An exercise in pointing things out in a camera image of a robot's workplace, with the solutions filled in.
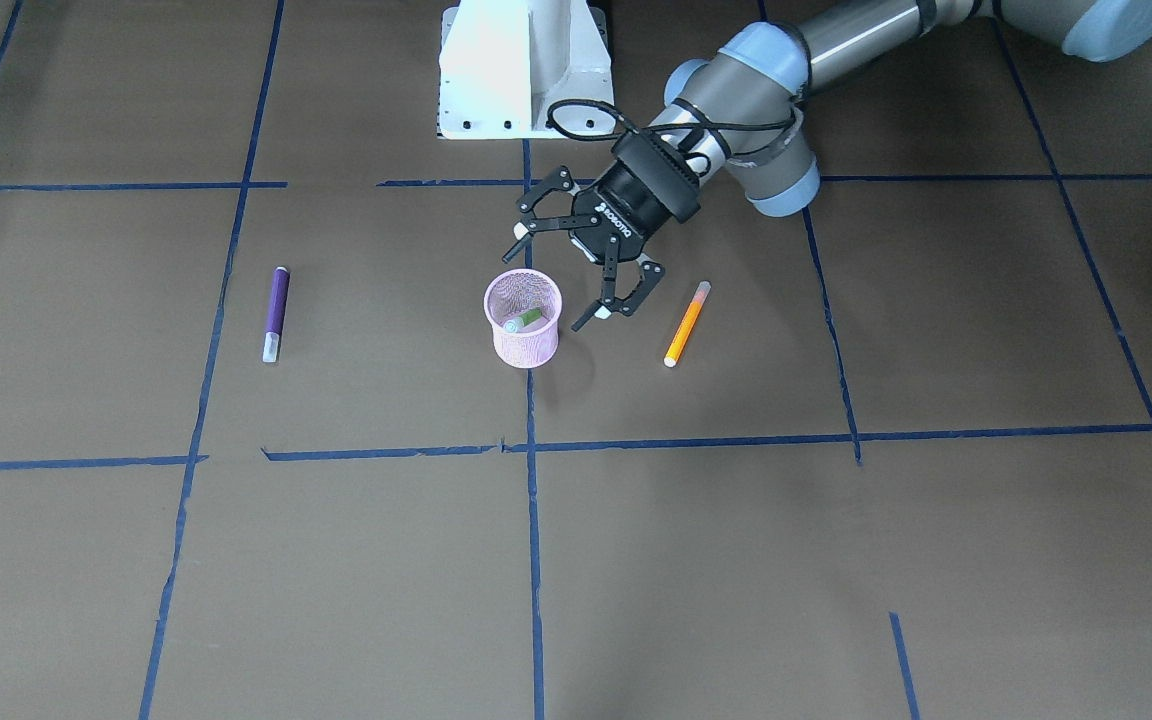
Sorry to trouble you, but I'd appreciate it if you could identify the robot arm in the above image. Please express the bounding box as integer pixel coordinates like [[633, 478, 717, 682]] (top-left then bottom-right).
[[503, 1, 1152, 323]]

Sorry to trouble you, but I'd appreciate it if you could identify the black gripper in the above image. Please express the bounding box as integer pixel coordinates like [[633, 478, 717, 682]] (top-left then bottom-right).
[[501, 128, 705, 333]]

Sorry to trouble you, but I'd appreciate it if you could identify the orange highlighter pen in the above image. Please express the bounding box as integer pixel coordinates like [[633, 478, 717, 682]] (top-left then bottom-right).
[[662, 281, 712, 367]]

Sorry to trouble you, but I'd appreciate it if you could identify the purple highlighter pen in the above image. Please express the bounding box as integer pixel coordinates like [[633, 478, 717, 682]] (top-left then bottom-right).
[[262, 266, 291, 364]]

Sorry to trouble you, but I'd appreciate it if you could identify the green highlighter pen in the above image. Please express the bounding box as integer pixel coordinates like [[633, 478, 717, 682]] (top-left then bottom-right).
[[500, 306, 545, 334]]

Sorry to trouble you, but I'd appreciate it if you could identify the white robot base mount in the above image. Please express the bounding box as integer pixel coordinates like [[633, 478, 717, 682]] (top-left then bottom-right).
[[435, 1, 614, 141]]

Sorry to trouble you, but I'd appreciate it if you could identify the pink mesh pen holder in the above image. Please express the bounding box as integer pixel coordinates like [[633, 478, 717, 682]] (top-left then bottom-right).
[[483, 268, 563, 369]]

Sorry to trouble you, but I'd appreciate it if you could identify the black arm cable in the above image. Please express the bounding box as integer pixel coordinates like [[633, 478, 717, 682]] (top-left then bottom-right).
[[544, 98, 803, 161]]

